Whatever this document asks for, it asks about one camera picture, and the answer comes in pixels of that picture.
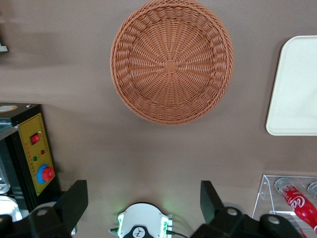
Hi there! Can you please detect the steel warmer pan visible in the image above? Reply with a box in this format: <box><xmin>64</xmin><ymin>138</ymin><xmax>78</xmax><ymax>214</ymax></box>
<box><xmin>0</xmin><ymin>195</ymin><xmax>22</xmax><ymax>223</ymax></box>
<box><xmin>0</xmin><ymin>158</ymin><xmax>11</xmax><ymax>195</ymax></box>

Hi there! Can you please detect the clear acrylic bottle rack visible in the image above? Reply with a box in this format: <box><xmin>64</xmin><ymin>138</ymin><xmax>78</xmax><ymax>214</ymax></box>
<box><xmin>252</xmin><ymin>174</ymin><xmax>317</xmax><ymax>238</ymax></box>

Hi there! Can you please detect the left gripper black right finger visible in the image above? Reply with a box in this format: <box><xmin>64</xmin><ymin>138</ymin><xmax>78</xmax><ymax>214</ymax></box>
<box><xmin>190</xmin><ymin>180</ymin><xmax>303</xmax><ymax>238</ymax></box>

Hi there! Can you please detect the black food warmer yellow panel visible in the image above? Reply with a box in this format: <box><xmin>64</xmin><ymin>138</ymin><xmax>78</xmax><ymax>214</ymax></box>
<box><xmin>0</xmin><ymin>103</ymin><xmax>62</xmax><ymax>222</ymax></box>

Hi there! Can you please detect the cream plastic serving tray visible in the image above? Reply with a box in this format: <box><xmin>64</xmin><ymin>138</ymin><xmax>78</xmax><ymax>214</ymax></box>
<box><xmin>265</xmin><ymin>35</ymin><xmax>317</xmax><ymax>136</ymax></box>

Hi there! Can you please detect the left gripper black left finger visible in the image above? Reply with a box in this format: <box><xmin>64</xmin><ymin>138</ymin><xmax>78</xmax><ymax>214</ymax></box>
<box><xmin>28</xmin><ymin>180</ymin><xmax>89</xmax><ymax>238</ymax></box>

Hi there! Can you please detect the round brown wicker basket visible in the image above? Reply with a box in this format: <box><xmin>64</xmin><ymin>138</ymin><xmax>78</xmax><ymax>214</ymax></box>
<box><xmin>109</xmin><ymin>0</ymin><xmax>235</xmax><ymax>125</ymax></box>

